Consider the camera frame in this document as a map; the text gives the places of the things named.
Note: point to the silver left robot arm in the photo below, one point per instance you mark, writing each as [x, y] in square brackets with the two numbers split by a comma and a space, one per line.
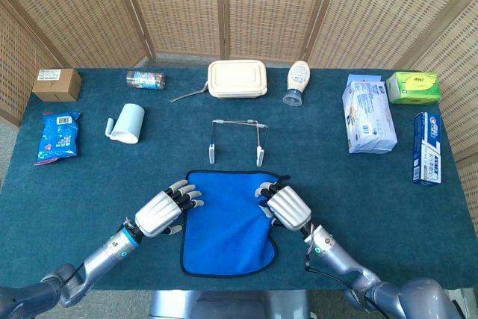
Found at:
[104, 255]

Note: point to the mayonnaise squeeze bottle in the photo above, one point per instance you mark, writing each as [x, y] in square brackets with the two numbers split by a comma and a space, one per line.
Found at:
[298, 76]

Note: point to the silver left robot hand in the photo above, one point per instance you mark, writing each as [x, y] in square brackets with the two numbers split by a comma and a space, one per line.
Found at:
[157, 214]

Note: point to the grey spoon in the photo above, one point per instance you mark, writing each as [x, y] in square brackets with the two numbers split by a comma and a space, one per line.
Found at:
[190, 93]

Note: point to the brown cardboard box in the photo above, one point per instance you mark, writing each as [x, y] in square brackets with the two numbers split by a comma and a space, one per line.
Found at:
[56, 85]

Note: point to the grey robot torso base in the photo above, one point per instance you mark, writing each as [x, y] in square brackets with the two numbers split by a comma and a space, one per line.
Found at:
[224, 306]

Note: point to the beige plastic lunch box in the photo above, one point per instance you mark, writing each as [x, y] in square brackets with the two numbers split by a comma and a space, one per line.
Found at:
[237, 78]

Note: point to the pale blue plastic mug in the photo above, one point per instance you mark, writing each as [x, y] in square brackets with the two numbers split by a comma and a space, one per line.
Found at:
[130, 121]

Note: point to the blue toothpaste box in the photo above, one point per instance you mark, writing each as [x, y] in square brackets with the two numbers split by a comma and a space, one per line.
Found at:
[427, 147]

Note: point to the blue snack bag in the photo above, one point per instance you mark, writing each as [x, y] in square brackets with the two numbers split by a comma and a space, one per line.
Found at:
[58, 137]

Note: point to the white and blue wipes pack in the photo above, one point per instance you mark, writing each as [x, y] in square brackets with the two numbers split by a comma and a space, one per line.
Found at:
[369, 117]

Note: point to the woven bamboo folding screen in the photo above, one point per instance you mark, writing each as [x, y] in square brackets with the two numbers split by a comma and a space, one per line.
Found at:
[179, 5]

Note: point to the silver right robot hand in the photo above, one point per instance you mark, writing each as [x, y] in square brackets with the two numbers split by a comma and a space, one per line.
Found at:
[289, 208]

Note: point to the blue cloth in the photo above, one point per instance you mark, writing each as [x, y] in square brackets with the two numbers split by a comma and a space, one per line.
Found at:
[224, 233]

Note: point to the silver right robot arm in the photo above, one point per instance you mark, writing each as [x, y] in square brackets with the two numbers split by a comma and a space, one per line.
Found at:
[336, 255]

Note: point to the clear jar with blue label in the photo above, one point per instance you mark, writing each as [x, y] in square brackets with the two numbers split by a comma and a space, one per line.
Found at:
[145, 80]

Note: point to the green tissue pack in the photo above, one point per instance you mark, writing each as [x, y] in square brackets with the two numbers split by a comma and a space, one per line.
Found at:
[412, 89]

